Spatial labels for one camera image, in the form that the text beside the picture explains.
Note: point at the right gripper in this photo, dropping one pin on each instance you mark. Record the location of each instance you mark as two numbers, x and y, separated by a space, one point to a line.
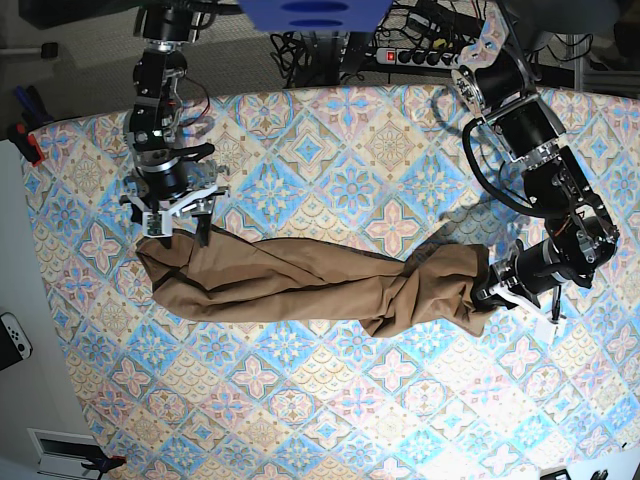
197 202

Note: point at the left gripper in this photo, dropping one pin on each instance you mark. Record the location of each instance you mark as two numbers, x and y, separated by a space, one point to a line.
503 288

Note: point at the brown t-shirt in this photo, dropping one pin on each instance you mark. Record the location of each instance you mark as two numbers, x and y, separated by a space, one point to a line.
231 280

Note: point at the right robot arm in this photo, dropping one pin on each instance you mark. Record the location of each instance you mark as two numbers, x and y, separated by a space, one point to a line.
169 178

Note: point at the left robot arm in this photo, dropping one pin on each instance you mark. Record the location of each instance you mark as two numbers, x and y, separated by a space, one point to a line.
497 85

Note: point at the patterned tile tablecloth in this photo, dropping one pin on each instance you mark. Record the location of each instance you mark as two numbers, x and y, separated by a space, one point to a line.
379 169

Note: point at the red black table clamp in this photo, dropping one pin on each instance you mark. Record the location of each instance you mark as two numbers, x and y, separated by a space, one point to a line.
26 143

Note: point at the white game controller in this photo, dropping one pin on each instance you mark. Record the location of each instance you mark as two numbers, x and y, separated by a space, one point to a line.
17 335

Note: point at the orange black bottom clamp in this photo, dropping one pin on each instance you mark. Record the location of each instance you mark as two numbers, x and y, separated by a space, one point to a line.
103 464

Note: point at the white power strip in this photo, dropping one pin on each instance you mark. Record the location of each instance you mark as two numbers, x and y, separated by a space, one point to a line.
420 58

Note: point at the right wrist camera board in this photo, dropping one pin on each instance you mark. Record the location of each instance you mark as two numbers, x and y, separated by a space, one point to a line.
157 225

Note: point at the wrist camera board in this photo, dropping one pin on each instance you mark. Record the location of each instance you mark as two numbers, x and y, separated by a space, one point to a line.
546 331
157 225

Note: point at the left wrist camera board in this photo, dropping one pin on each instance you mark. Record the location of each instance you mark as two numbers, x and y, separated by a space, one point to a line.
546 331

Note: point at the blue handled clamp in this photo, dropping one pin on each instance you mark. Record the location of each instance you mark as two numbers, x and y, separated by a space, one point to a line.
34 111

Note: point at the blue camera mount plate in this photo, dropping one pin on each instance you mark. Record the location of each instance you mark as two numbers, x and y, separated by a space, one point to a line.
315 15

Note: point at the white wall vent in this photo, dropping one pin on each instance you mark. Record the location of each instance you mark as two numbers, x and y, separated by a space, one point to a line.
61 455

